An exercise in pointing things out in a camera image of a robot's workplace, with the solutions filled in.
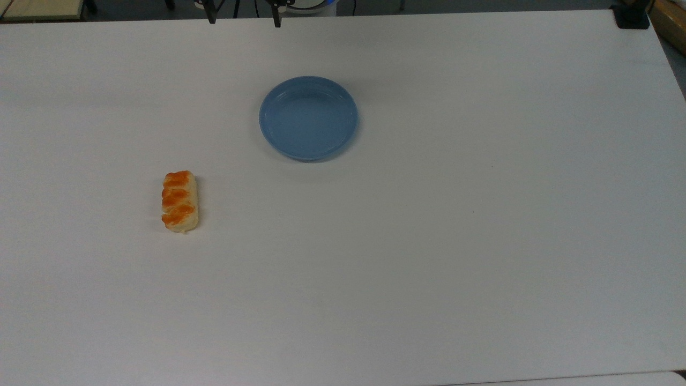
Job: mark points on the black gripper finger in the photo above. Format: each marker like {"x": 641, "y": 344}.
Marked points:
{"x": 211, "y": 12}
{"x": 276, "y": 13}

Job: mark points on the orange glazed bread loaf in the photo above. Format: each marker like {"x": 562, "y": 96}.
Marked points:
{"x": 180, "y": 202}

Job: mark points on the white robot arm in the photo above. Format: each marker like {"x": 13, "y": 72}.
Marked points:
{"x": 316, "y": 5}

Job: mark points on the blue round plate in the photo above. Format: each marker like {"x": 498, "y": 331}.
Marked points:
{"x": 308, "y": 119}

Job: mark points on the light wooden table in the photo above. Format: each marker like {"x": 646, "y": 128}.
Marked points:
{"x": 43, "y": 8}

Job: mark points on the light wooden board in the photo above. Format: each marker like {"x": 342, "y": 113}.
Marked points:
{"x": 670, "y": 21}

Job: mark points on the black camera stand base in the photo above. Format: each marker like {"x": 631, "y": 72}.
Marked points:
{"x": 631, "y": 16}

